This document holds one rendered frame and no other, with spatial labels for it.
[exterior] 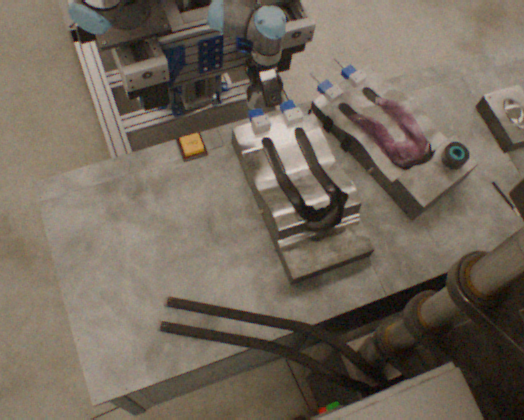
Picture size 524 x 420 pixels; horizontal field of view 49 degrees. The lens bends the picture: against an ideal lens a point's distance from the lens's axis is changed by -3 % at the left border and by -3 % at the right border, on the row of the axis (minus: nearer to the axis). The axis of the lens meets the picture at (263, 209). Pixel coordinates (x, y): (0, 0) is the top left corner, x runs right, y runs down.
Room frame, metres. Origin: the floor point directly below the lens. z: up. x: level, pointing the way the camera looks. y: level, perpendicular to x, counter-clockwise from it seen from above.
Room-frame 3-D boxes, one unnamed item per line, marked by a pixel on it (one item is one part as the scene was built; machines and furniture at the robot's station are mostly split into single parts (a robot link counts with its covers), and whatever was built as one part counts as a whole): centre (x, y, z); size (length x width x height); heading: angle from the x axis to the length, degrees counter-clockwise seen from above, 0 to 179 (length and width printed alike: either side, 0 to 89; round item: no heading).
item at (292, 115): (1.05, -0.01, 0.89); 0.13 x 0.05 x 0.05; 32
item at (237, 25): (1.01, 0.17, 1.31); 0.11 x 0.11 x 0.08; 81
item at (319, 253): (0.79, -0.10, 0.87); 0.50 x 0.26 x 0.14; 32
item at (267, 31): (0.97, 0.08, 1.31); 0.09 x 0.08 x 0.11; 81
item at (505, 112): (1.23, -0.77, 0.84); 0.20 x 0.15 x 0.07; 32
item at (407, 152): (1.04, -0.35, 0.90); 0.26 x 0.18 x 0.08; 49
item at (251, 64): (0.98, 0.08, 1.15); 0.09 x 0.08 x 0.12; 32
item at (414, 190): (1.05, -0.36, 0.86); 0.50 x 0.26 x 0.11; 49
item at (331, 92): (1.18, -0.12, 0.86); 0.13 x 0.05 x 0.05; 49
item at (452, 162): (0.97, -0.55, 0.93); 0.08 x 0.08 x 0.04
